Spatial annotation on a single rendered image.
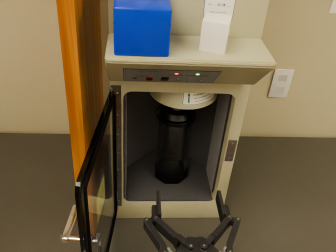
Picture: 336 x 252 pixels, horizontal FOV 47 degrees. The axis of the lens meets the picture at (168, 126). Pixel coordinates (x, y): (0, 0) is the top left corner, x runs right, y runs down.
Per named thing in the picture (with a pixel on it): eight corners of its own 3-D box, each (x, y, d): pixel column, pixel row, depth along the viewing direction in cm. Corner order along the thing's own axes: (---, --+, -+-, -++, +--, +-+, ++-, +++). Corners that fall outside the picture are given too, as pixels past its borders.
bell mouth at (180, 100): (147, 73, 106) (148, 54, 103) (211, 75, 107) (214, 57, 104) (149, 109, 92) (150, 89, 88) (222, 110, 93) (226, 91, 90)
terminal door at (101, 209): (116, 211, 108) (114, 87, 84) (91, 319, 83) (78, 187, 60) (113, 211, 108) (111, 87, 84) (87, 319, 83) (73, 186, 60)
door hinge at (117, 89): (112, 205, 109) (109, 85, 86) (121, 205, 109) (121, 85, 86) (112, 209, 108) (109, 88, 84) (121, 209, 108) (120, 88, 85)
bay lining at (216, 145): (125, 144, 127) (125, 45, 107) (203, 145, 130) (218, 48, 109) (123, 200, 108) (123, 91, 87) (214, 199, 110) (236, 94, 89)
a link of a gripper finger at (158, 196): (160, 224, 81) (157, 224, 81) (159, 199, 87) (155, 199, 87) (161, 214, 79) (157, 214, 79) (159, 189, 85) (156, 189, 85)
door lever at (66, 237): (97, 212, 82) (97, 204, 80) (86, 250, 74) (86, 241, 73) (72, 209, 82) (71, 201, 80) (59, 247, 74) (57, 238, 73)
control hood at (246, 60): (108, 75, 84) (107, 32, 78) (253, 79, 87) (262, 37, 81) (104, 104, 75) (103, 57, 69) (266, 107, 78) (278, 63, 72)
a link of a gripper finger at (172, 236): (194, 257, 76) (189, 261, 75) (154, 223, 82) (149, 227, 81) (196, 245, 73) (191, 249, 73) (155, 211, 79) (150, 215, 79)
